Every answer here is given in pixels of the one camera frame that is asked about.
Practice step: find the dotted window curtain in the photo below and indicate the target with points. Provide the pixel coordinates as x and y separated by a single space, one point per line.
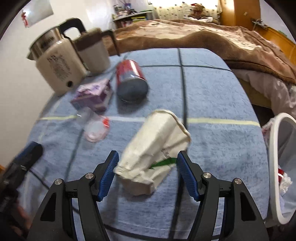
172 10

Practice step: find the white trash bin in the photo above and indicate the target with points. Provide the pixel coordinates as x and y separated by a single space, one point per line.
279 137

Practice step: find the pink bed sheet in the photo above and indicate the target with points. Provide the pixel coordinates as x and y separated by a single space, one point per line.
280 95

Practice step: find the purple milk carton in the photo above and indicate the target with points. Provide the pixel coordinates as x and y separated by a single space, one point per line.
95 96

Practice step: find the cream electric kettle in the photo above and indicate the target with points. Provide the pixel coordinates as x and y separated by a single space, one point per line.
56 58

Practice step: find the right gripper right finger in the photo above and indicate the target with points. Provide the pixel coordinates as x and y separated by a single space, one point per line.
241 217

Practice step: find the red drink can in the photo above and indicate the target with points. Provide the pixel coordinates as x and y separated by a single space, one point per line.
131 84

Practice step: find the brown bed blanket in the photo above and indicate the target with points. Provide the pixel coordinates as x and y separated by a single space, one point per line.
239 47

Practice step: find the wooden headboard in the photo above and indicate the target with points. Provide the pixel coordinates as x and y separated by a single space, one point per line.
286 45

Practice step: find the white brown lidded mug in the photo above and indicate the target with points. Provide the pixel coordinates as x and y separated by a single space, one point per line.
92 51

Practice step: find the white paper cup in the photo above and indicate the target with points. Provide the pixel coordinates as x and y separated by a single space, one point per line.
151 154

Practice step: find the clear plastic cup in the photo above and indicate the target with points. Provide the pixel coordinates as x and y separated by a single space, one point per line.
96 127

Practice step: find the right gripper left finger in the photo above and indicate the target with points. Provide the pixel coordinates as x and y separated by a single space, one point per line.
54 219

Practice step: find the cluttered shelf desk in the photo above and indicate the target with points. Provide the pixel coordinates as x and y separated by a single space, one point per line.
129 12

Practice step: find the wooden wardrobe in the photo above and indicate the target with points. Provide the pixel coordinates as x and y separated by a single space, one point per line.
240 13

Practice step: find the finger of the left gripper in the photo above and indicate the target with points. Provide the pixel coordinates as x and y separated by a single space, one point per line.
29 156

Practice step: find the blue checked tablecloth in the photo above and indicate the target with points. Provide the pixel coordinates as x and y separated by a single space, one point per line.
194 85

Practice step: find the silver wall poster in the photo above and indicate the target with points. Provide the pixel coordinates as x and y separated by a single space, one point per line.
36 11

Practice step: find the teddy bear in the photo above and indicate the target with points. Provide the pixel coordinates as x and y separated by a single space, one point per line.
196 11

